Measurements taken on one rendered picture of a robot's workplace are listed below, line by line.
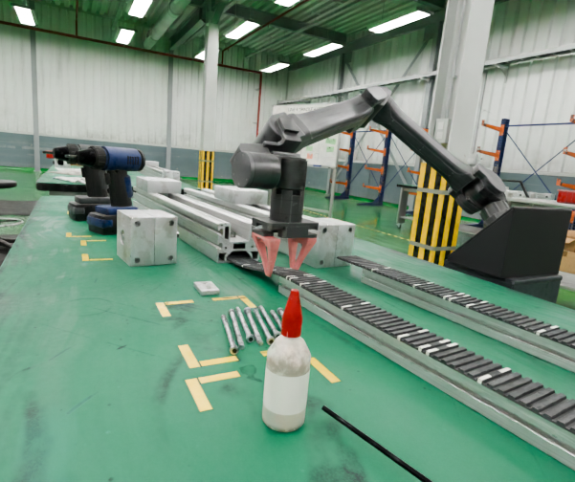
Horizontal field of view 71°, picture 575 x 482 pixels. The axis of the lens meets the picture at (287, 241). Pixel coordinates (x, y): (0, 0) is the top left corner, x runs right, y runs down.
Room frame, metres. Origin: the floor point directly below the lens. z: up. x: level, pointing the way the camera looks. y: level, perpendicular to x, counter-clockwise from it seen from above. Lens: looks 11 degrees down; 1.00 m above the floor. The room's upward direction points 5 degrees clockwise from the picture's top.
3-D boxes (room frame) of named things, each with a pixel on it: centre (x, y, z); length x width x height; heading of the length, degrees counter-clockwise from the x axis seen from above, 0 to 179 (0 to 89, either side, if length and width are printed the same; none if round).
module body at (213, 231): (1.17, 0.32, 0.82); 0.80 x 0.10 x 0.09; 33
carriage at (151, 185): (1.38, 0.46, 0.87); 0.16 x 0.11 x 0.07; 33
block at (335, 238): (0.91, -0.09, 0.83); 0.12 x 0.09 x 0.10; 123
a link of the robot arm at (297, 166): (0.69, 0.01, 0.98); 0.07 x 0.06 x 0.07; 130
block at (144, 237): (0.81, 0.27, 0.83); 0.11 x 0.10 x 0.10; 127
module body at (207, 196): (1.28, 0.16, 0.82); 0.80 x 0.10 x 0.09; 33
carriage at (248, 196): (1.28, 0.16, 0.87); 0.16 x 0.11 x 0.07; 33
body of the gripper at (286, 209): (0.70, 0.01, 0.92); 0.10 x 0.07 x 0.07; 123
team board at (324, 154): (6.95, -0.14, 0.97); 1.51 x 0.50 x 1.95; 48
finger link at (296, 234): (0.70, -0.01, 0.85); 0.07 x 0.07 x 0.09; 33
